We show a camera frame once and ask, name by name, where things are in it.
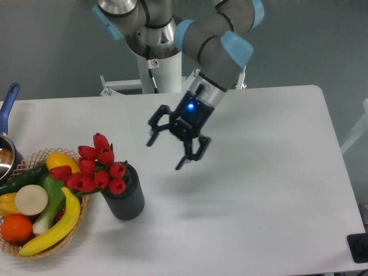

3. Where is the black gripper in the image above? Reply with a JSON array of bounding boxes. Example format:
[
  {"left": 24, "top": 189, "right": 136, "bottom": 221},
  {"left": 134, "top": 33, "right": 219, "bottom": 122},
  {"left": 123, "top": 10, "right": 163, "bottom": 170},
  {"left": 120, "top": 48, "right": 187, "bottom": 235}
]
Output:
[{"left": 146, "top": 90, "right": 216, "bottom": 171}]

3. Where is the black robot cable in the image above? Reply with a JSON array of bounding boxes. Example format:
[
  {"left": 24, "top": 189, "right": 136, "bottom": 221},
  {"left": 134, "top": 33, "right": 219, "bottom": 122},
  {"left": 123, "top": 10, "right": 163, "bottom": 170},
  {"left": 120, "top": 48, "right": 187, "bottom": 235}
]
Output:
[{"left": 145, "top": 45, "right": 160, "bottom": 94}]

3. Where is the green bok choy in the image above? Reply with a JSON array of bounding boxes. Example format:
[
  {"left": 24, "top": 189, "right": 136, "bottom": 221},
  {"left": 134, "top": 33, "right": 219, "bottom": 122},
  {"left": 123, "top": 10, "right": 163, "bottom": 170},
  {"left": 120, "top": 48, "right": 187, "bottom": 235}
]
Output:
[{"left": 33, "top": 174, "right": 66, "bottom": 236}]

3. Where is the blue handled steel pot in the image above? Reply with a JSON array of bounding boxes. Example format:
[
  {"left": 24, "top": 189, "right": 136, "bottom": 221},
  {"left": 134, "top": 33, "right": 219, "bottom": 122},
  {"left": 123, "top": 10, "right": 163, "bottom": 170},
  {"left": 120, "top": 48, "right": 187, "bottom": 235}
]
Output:
[{"left": 1, "top": 83, "right": 23, "bottom": 184}]

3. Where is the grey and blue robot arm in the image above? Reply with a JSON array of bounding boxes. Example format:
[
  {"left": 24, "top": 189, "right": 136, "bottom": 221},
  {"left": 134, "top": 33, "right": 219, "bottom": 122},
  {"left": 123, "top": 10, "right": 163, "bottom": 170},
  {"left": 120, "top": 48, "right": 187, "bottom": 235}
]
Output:
[{"left": 93, "top": 1, "right": 265, "bottom": 163}]

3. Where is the yellow bell pepper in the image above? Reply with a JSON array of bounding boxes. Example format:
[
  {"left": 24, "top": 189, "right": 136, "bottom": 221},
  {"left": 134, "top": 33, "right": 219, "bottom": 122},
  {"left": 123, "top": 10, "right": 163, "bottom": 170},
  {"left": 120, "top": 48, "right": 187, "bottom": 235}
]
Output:
[{"left": 0, "top": 193, "right": 21, "bottom": 217}]

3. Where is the white frame at right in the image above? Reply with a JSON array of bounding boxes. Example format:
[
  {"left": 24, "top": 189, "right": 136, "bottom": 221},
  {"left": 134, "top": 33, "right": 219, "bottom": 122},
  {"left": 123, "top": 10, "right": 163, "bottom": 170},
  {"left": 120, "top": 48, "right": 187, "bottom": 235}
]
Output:
[{"left": 340, "top": 98, "right": 367, "bottom": 155}]

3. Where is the black device at edge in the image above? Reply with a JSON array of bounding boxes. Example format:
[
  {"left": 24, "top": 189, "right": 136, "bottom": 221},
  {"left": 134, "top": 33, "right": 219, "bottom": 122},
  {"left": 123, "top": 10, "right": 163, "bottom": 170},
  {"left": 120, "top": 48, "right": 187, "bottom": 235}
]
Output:
[{"left": 347, "top": 233, "right": 368, "bottom": 263}]

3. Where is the round beige slice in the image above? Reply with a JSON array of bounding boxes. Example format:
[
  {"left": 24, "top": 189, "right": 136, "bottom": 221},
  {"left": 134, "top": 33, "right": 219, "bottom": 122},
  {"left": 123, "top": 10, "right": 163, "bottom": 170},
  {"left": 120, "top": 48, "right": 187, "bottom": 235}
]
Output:
[{"left": 14, "top": 185, "right": 48, "bottom": 216}]

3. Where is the green cucumber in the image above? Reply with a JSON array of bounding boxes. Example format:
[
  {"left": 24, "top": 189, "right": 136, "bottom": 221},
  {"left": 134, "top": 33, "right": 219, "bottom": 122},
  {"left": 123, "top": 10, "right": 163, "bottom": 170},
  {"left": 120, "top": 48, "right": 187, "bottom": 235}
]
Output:
[{"left": 1, "top": 163, "right": 48, "bottom": 195}]

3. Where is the yellow banana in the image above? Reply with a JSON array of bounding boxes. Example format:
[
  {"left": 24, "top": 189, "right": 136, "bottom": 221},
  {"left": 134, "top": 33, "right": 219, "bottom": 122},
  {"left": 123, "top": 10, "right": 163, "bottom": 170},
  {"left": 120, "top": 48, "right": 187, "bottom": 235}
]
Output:
[{"left": 19, "top": 187, "right": 81, "bottom": 256}]

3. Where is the red tulip bouquet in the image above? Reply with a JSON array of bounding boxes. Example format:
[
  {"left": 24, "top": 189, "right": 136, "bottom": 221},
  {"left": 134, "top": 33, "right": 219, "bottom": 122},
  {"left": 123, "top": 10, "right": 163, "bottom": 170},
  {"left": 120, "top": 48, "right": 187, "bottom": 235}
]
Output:
[{"left": 49, "top": 133, "right": 128, "bottom": 195}]

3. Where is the dark grey ribbed vase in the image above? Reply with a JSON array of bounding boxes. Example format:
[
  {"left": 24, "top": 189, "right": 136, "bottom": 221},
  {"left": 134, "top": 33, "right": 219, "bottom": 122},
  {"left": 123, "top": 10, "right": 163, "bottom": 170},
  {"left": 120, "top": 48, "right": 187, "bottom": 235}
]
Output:
[{"left": 102, "top": 164, "right": 145, "bottom": 221}]

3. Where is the orange fruit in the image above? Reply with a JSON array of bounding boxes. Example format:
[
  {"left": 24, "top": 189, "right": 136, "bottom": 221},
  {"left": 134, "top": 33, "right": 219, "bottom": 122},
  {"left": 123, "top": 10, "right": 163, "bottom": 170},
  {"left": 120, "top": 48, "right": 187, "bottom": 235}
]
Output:
[{"left": 1, "top": 214, "right": 33, "bottom": 242}]

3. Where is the red fruit in basket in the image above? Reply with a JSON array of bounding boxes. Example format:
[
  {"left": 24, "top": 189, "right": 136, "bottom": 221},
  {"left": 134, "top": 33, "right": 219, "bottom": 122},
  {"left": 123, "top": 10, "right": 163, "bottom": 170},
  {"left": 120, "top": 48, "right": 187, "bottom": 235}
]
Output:
[{"left": 55, "top": 206, "right": 66, "bottom": 223}]

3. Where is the woven wicker basket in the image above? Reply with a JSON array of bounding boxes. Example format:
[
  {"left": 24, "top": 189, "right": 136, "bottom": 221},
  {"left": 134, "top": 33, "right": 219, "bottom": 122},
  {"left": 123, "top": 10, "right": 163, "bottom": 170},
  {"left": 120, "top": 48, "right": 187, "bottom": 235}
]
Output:
[{"left": 1, "top": 148, "right": 90, "bottom": 260}]

